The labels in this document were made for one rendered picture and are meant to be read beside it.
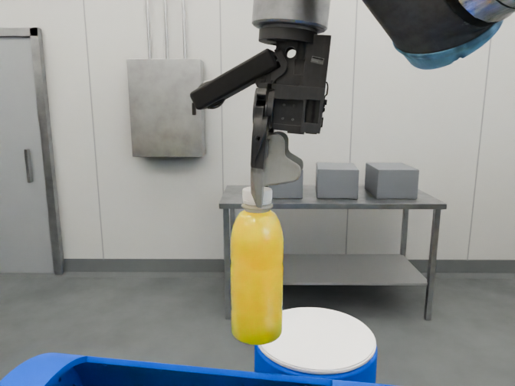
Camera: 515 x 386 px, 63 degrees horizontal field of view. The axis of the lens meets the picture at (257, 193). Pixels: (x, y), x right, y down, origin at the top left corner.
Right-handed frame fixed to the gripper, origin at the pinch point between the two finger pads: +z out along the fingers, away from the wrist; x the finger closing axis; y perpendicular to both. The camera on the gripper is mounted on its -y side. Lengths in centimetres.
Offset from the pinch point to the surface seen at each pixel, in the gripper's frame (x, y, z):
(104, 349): 176, -117, 157
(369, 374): 30, 23, 43
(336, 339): 36, 16, 40
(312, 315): 46, 10, 41
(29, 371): -11.2, -25.2, 23.7
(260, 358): 30, 0, 44
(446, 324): 246, 113, 138
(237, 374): -4.3, 0.0, 23.9
